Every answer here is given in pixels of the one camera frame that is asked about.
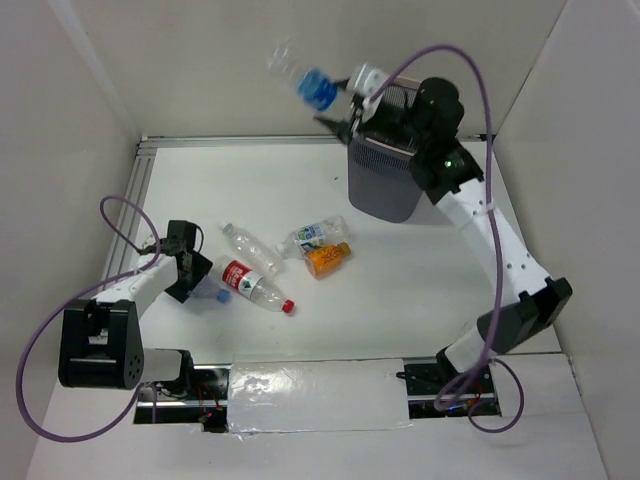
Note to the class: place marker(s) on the crushed blue cap bottle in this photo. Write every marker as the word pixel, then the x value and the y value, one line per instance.
pixel 209 289

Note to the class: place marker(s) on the green blue label bottle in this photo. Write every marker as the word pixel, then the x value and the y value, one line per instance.
pixel 303 240

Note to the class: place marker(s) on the red label water bottle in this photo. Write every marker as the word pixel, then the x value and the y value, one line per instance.
pixel 252 285

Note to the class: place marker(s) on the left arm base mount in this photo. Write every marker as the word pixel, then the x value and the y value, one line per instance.
pixel 202 402

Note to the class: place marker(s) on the clear unlabelled plastic bottle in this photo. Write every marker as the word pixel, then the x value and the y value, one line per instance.
pixel 252 250

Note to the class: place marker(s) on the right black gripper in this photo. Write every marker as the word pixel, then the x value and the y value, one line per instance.
pixel 342 128

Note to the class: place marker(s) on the grey mesh waste bin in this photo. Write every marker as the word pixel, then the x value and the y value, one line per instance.
pixel 379 181

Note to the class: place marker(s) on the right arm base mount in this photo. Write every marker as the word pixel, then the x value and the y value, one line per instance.
pixel 423 383

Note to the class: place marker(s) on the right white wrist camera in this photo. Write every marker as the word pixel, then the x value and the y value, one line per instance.
pixel 366 81

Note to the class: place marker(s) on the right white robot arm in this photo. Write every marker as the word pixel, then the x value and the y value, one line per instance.
pixel 527 299

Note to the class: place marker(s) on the orange drink bottle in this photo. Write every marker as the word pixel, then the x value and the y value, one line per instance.
pixel 324 260

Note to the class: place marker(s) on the blue label water bottle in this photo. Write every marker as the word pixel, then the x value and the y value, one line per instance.
pixel 311 84

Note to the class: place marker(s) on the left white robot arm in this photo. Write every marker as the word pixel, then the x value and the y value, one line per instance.
pixel 101 342

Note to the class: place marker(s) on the shiny tape sheet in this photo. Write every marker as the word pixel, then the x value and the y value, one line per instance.
pixel 324 396

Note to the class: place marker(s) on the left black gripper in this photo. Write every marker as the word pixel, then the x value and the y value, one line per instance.
pixel 195 276

